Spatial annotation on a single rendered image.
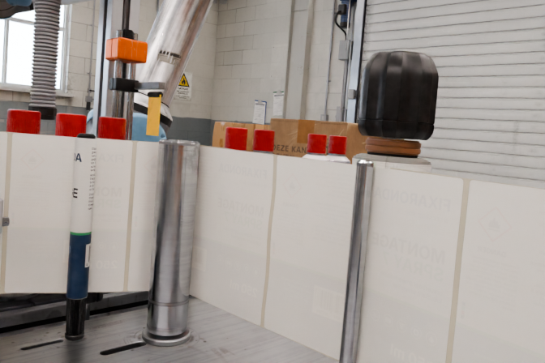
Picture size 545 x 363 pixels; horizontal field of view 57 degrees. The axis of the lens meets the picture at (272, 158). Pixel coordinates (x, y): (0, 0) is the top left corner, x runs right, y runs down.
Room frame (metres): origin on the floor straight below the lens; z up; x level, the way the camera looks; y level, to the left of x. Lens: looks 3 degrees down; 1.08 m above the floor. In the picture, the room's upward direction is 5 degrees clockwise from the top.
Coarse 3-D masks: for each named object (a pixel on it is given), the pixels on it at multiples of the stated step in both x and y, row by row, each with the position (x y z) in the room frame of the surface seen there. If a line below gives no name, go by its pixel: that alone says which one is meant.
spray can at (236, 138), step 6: (228, 132) 0.75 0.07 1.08; (234, 132) 0.75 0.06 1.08; (240, 132) 0.75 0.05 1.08; (246, 132) 0.76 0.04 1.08; (228, 138) 0.75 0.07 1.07; (234, 138) 0.75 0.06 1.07; (240, 138) 0.75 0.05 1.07; (246, 138) 0.76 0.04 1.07; (228, 144) 0.75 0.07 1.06; (234, 144) 0.75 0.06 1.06; (240, 144) 0.75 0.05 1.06; (246, 144) 0.76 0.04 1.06; (240, 150) 0.75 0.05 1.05
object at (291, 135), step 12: (276, 120) 1.35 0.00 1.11; (288, 120) 1.32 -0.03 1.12; (300, 120) 1.30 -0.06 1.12; (312, 120) 1.27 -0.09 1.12; (276, 132) 1.34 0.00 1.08; (288, 132) 1.32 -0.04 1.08; (300, 132) 1.29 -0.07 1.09; (312, 132) 1.27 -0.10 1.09; (324, 132) 1.25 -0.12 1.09; (336, 132) 1.23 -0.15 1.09; (348, 132) 1.21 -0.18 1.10; (276, 144) 1.34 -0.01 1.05; (288, 144) 1.32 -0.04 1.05; (300, 144) 1.29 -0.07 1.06; (348, 144) 1.22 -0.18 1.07; (360, 144) 1.26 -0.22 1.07; (300, 156) 1.29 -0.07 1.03; (348, 156) 1.22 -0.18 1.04
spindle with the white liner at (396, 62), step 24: (384, 72) 0.52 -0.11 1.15; (408, 72) 0.52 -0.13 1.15; (432, 72) 0.54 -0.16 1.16; (360, 96) 0.57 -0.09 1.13; (384, 96) 0.52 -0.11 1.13; (408, 96) 0.52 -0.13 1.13; (432, 96) 0.54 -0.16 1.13; (360, 120) 0.54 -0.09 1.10; (384, 120) 0.52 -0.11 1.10; (408, 120) 0.52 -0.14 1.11; (432, 120) 0.54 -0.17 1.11; (384, 144) 0.53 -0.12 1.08; (408, 144) 0.53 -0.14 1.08; (384, 168) 0.52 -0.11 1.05; (408, 168) 0.51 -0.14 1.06
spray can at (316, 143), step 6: (312, 138) 0.88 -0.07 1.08; (318, 138) 0.87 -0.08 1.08; (324, 138) 0.88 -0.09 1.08; (312, 144) 0.88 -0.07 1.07; (318, 144) 0.87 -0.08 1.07; (324, 144) 0.88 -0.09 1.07; (312, 150) 0.88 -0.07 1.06; (318, 150) 0.87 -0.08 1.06; (324, 150) 0.88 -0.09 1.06; (306, 156) 0.88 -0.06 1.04; (312, 156) 0.87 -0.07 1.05; (318, 156) 0.87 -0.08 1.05; (324, 156) 0.88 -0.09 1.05
